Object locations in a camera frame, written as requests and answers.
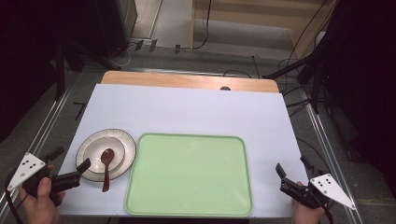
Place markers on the wooden table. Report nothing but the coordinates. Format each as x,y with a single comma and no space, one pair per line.
174,80

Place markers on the white table board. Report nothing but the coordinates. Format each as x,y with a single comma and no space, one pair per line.
186,109

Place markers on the white bowl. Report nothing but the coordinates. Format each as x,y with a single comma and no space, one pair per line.
95,152

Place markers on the wooden platform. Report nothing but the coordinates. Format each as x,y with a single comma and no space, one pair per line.
249,18

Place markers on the dark curtain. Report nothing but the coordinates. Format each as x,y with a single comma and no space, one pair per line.
367,77
25,62

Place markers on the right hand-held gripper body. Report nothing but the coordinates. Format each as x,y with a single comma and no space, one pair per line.
330,188

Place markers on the aluminium frame rail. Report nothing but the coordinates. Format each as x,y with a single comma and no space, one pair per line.
46,124
327,155

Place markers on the black metal stand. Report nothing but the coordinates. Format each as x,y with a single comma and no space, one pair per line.
62,68
316,84

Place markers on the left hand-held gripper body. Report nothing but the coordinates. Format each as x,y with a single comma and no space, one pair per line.
26,168

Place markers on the brown spoon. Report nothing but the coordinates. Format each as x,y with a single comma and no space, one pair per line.
106,168

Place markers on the person's right hand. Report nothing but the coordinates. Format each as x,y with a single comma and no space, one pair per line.
306,216

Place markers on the white plate with dark rim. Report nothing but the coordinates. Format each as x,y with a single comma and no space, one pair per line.
129,149

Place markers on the black cabinet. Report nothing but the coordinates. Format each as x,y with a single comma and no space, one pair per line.
116,25

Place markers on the light green tray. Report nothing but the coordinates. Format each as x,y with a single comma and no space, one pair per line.
190,177

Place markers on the person's left hand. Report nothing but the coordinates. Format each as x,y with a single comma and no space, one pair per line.
42,208

